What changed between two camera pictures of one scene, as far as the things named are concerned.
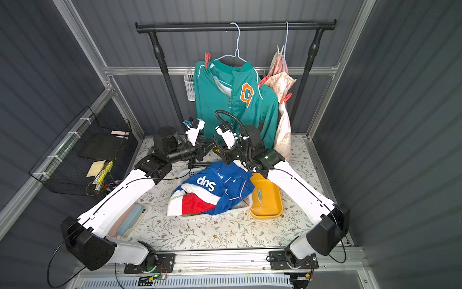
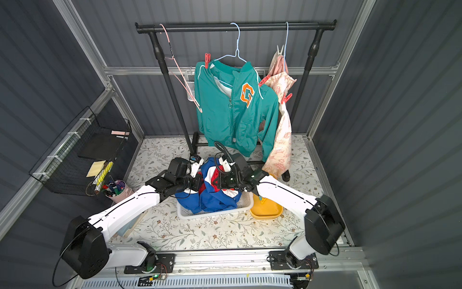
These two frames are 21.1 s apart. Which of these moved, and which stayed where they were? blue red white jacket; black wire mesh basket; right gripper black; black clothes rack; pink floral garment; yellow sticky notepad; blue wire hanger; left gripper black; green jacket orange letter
Moved: right gripper black; left gripper black; blue red white jacket
Stayed: green jacket orange letter; yellow sticky notepad; pink floral garment; blue wire hanger; black clothes rack; black wire mesh basket
